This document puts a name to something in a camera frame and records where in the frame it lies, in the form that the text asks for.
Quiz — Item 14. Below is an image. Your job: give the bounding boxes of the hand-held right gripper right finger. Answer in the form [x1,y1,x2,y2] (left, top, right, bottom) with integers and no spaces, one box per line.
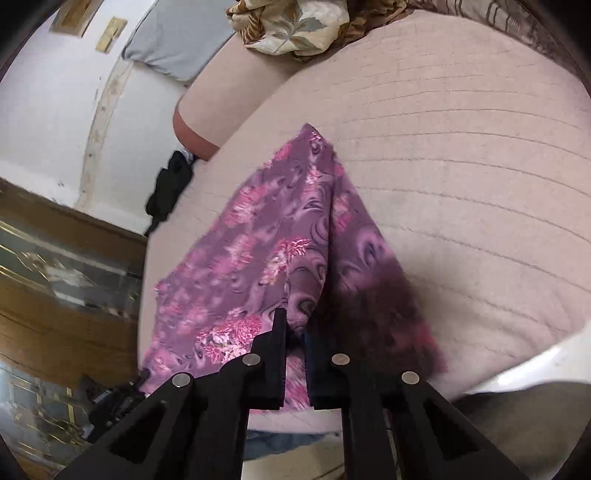
[304,330,529,480]

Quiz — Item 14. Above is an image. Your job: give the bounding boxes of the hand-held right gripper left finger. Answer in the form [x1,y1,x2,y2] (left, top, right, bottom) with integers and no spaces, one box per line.
[54,308,288,480]

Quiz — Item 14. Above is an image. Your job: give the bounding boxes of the purple floral dress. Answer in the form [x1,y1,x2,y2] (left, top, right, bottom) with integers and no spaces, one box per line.
[137,123,448,414]

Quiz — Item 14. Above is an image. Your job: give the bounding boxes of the blue denim cloth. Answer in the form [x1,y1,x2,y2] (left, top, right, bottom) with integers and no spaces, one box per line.
[242,427,343,462]

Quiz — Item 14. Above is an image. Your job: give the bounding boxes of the wooden door with glass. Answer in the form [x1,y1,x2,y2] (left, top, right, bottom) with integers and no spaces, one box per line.
[0,178,149,480]

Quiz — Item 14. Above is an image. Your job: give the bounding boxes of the black cloth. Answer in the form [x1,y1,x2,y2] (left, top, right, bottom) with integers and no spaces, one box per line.
[145,150,195,237]

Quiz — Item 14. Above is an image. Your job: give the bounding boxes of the white bed base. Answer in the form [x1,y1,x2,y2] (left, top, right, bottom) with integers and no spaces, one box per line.
[462,330,591,402]

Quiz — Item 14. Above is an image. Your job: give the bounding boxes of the pink quilted bed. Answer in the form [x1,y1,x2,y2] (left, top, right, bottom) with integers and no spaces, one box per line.
[139,9,591,435]

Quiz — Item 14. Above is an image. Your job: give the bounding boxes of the pink bolster cushion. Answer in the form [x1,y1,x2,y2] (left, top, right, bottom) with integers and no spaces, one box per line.
[173,34,324,161]

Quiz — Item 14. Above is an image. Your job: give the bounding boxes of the grey pillow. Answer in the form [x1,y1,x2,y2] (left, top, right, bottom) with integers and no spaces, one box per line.
[121,0,236,83]

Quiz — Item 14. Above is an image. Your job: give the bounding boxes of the cream floral blanket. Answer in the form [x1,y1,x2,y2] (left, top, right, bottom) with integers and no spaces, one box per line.
[225,0,407,61]

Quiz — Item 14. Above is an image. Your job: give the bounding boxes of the small framed wall picture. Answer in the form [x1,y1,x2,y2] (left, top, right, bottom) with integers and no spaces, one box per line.
[49,0,105,37]

